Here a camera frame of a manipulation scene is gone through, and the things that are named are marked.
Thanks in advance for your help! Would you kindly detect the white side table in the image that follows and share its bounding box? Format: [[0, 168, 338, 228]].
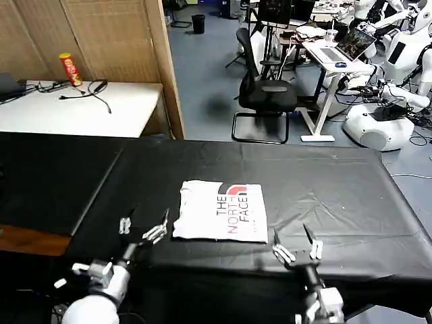
[[0, 79, 165, 139]]

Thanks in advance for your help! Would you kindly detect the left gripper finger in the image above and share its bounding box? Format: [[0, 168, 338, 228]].
[[140, 208, 170, 247], [118, 206, 136, 236]]

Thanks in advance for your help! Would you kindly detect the red yellow chips can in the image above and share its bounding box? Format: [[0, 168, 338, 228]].
[[58, 51, 84, 87]]

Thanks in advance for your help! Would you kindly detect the dark laptop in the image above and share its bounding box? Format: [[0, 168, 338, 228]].
[[0, 72, 28, 104]]

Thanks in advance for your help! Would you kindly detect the black tablecloth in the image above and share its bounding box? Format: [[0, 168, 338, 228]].
[[65, 138, 432, 306], [0, 131, 128, 238]]

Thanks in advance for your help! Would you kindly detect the white standing desk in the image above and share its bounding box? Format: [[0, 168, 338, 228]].
[[299, 39, 377, 143]]

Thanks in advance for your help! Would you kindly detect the black trash bin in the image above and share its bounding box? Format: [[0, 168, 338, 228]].
[[190, 13, 207, 35]]

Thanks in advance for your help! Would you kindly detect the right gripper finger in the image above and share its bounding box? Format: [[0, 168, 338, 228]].
[[271, 226, 297, 265], [302, 222, 324, 261]]

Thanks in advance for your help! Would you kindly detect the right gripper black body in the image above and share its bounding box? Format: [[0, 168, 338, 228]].
[[284, 253, 324, 292]]

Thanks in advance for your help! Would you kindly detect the black office chair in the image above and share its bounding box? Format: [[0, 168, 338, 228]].
[[232, 27, 299, 145]]

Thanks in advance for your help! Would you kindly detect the silver open laptop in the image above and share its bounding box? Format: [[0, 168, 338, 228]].
[[311, 26, 377, 63]]

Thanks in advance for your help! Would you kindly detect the wooden folding screen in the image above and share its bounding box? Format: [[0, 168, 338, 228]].
[[0, 0, 186, 141]]

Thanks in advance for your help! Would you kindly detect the white humanoid robot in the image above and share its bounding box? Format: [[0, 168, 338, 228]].
[[352, 0, 411, 30], [342, 2, 432, 152]]

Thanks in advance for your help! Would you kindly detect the cluttered background desk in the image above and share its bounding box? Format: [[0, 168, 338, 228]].
[[290, 0, 356, 28]]

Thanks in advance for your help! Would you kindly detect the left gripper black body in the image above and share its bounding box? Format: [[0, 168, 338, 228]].
[[116, 235, 146, 271]]

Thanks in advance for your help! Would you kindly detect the black monitor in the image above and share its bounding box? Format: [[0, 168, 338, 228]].
[[257, 0, 293, 26]]

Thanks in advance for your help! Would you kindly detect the white printed t-shirt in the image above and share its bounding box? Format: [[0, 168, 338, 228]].
[[171, 180, 269, 244]]

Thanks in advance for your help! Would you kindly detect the white cloth bundle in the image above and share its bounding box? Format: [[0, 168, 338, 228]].
[[296, 26, 327, 38]]

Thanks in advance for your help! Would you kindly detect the black cable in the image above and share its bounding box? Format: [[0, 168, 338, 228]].
[[32, 80, 71, 93], [59, 78, 113, 115]]

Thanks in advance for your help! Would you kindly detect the black tripod stand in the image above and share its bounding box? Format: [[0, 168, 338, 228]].
[[225, 20, 283, 82]]

